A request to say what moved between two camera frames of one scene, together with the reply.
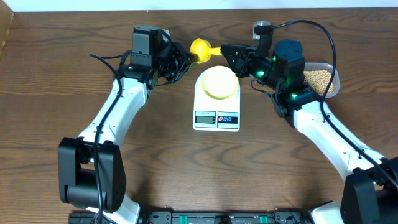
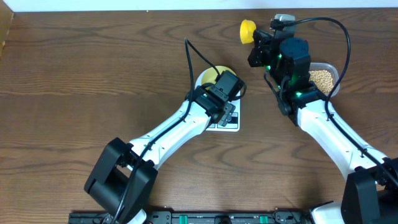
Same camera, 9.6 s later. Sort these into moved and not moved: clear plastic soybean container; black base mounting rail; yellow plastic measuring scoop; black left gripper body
Moved: yellow plastic measuring scoop; black left gripper body
Not moved: clear plastic soybean container; black base mounting rail
